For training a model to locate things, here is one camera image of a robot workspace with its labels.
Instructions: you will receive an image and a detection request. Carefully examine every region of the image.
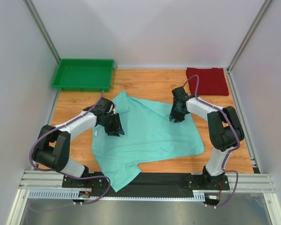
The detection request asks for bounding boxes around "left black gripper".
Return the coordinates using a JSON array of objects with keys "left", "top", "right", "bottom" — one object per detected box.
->
[{"left": 100, "top": 113, "right": 125, "bottom": 137}]

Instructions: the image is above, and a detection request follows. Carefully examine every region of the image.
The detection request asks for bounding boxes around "teal t shirt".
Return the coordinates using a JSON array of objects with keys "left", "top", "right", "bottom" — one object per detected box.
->
[{"left": 91, "top": 91, "right": 204, "bottom": 192}]

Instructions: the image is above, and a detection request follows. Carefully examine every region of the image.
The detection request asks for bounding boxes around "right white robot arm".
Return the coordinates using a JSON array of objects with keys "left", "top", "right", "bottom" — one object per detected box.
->
[{"left": 169, "top": 96, "right": 244, "bottom": 189}]

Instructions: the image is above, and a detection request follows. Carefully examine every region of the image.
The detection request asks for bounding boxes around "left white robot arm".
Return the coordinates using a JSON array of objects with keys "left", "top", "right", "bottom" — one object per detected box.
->
[{"left": 30, "top": 111, "right": 125, "bottom": 188}]

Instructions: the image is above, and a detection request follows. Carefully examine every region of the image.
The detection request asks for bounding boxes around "folded dark red t shirt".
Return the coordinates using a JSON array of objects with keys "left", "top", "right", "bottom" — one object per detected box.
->
[{"left": 186, "top": 67, "right": 229, "bottom": 96}]

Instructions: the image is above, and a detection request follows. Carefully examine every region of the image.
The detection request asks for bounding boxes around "black base mat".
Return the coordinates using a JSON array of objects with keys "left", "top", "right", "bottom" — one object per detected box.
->
[{"left": 107, "top": 172, "right": 193, "bottom": 197}]

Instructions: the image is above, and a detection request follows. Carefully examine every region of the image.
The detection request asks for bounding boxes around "green plastic tray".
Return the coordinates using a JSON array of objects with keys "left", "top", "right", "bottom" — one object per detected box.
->
[{"left": 52, "top": 59, "right": 114, "bottom": 92}]

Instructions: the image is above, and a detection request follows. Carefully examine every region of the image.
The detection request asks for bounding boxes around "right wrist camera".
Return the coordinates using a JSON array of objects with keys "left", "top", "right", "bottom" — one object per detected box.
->
[{"left": 171, "top": 86, "right": 189, "bottom": 102}]

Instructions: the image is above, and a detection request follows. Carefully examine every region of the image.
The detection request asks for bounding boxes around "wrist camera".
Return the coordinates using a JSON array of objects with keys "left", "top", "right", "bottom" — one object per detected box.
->
[
  {"left": 171, "top": 86, "right": 189, "bottom": 102},
  {"left": 92, "top": 98, "right": 116, "bottom": 115}
]

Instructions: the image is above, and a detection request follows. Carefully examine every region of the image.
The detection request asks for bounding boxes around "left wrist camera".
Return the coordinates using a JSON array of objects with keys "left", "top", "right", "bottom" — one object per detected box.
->
[{"left": 92, "top": 98, "right": 116, "bottom": 115}]

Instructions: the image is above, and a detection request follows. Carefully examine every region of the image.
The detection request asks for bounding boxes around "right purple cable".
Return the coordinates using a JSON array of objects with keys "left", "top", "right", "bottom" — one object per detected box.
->
[{"left": 182, "top": 74, "right": 242, "bottom": 209}]

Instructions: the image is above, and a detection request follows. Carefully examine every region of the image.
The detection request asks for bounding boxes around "right aluminium frame post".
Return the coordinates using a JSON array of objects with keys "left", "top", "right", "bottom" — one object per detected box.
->
[{"left": 226, "top": 0, "right": 274, "bottom": 72}]

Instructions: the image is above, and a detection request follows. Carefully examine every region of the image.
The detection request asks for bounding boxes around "aluminium frame post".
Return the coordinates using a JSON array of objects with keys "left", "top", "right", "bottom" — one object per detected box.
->
[
  {"left": 23, "top": 0, "right": 60, "bottom": 64},
  {"left": 226, "top": 0, "right": 274, "bottom": 72}
]

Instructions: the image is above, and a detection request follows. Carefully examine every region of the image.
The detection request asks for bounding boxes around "grey slotted cable duct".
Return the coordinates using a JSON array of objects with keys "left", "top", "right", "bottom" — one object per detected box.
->
[{"left": 28, "top": 189, "right": 220, "bottom": 202}]

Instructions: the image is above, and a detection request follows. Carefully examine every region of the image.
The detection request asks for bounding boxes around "aluminium front rail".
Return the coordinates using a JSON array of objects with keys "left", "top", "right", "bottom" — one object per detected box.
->
[{"left": 19, "top": 171, "right": 275, "bottom": 193}]

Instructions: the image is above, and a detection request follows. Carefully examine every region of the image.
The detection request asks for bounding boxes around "left aluminium frame post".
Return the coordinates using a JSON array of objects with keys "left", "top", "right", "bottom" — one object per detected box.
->
[{"left": 23, "top": 0, "right": 60, "bottom": 64}]

